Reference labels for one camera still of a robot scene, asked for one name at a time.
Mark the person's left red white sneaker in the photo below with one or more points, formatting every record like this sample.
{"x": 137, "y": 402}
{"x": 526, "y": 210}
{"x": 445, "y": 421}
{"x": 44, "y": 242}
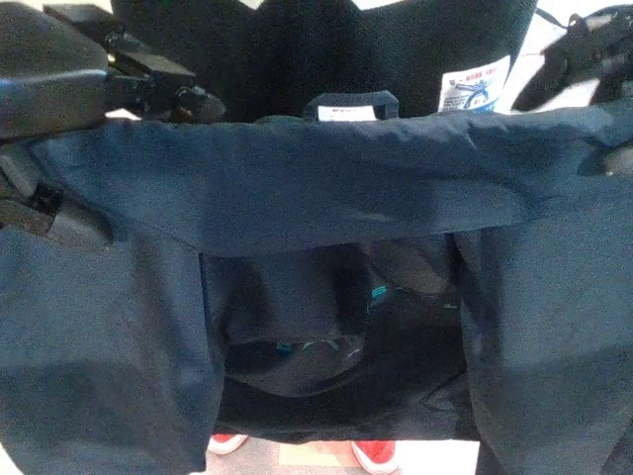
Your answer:
{"x": 376, "y": 452}

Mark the person's right red white sneaker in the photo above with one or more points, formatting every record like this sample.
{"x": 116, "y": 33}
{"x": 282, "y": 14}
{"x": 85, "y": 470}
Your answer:
{"x": 226, "y": 443}

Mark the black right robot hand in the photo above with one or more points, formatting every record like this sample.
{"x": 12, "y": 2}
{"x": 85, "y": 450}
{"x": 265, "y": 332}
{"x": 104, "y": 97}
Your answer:
{"x": 601, "y": 49}

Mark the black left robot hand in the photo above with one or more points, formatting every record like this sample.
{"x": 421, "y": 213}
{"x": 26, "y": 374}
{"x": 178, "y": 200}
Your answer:
{"x": 49, "y": 74}

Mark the orange floor marker sheet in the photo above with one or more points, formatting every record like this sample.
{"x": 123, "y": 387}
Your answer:
{"x": 309, "y": 454}

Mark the navy blue coat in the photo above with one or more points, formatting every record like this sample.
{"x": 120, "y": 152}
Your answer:
{"x": 306, "y": 183}

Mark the person's red white sneaker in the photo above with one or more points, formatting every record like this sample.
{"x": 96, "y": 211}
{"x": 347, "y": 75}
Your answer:
{"x": 376, "y": 452}
{"x": 226, "y": 443}

